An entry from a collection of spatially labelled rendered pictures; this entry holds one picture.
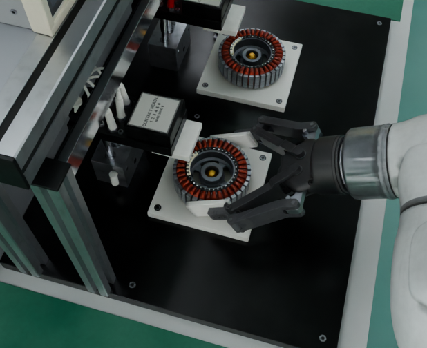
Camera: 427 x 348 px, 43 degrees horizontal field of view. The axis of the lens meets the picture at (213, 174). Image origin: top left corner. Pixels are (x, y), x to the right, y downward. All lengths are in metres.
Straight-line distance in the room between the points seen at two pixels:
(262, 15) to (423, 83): 1.13
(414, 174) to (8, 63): 0.42
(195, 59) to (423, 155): 0.49
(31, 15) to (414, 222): 0.42
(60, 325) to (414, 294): 0.46
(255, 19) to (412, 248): 0.61
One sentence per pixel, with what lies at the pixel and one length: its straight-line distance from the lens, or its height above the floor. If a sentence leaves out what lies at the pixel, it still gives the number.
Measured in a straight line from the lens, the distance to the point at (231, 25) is 0.88.
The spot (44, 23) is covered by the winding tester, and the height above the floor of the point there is 1.13.
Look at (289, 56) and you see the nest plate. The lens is 0.98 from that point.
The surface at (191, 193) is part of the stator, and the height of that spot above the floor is 0.82.
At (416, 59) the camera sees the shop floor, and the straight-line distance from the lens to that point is 2.18.
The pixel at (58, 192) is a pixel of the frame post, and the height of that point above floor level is 1.05.
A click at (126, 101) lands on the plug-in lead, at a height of 0.91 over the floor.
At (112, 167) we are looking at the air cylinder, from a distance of 0.80.
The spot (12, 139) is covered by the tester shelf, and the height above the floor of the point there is 1.11.
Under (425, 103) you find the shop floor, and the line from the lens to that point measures 2.05.
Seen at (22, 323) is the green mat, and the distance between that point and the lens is 0.80.
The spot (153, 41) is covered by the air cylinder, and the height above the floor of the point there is 0.82.
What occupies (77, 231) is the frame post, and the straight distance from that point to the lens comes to 0.59.
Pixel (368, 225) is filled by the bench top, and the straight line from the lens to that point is 0.85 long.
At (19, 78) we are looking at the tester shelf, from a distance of 0.52.
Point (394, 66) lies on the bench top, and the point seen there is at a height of 0.75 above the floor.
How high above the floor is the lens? 1.48
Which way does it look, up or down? 58 degrees down
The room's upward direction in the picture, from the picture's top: straight up
